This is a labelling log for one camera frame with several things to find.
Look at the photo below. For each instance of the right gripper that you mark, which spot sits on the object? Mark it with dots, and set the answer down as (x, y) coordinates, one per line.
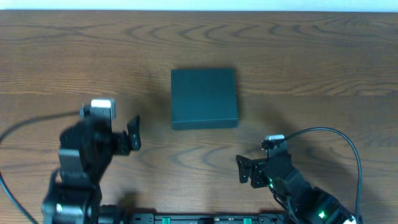
(257, 171)

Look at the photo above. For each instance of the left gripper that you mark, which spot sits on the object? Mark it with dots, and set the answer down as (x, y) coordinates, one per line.
(121, 143)

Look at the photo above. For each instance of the black gift box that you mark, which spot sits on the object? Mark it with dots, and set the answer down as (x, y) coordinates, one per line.
(203, 98)

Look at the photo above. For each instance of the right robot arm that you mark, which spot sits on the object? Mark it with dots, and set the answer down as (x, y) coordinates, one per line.
(302, 202)

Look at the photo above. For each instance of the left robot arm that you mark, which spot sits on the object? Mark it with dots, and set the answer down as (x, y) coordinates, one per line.
(86, 150)

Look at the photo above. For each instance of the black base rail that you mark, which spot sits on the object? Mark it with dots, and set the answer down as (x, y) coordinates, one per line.
(149, 218)

